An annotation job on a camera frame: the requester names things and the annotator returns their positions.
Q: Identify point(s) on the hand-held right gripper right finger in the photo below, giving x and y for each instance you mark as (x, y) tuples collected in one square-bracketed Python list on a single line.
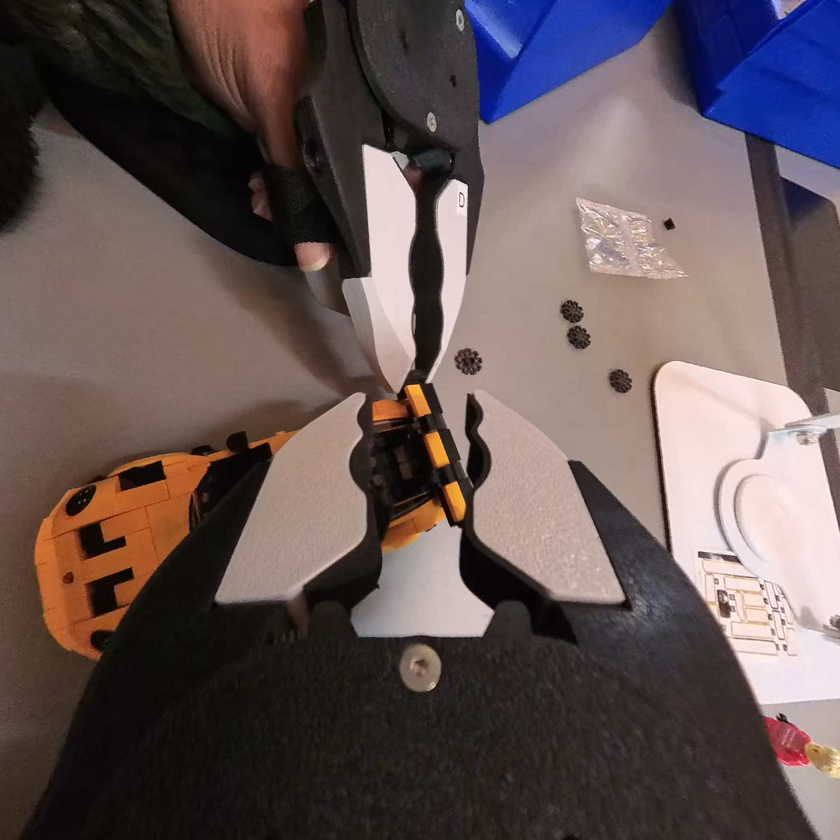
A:
[(544, 518)]

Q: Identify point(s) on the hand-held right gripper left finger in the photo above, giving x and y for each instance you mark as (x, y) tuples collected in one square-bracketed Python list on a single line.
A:
[(302, 518)]

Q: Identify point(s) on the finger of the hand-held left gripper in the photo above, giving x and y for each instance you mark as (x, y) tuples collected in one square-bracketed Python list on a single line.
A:
[(457, 249), (387, 262)]

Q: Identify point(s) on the yellow lego car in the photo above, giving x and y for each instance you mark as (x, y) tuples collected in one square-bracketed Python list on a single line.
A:
[(131, 525)]

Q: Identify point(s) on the person's left forearm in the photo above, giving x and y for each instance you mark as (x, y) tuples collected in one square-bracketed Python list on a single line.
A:
[(98, 39)]

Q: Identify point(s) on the black lego wheel rim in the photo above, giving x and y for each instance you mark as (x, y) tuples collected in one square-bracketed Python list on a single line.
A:
[(579, 337), (620, 380), (572, 310), (468, 361)]

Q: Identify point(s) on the lego sticker sheet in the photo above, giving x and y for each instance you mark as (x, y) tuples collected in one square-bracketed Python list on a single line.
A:
[(741, 604)]

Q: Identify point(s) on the red lego minifigure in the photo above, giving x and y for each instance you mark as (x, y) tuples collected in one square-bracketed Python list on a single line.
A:
[(787, 745)]

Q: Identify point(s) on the person's left hand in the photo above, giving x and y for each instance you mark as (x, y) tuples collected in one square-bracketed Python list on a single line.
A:
[(249, 65)]

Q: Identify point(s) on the clear plastic bag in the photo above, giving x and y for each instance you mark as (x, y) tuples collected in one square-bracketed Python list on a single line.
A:
[(617, 236)]

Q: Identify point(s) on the white desk stand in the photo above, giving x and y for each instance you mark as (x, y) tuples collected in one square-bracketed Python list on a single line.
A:
[(695, 459)]

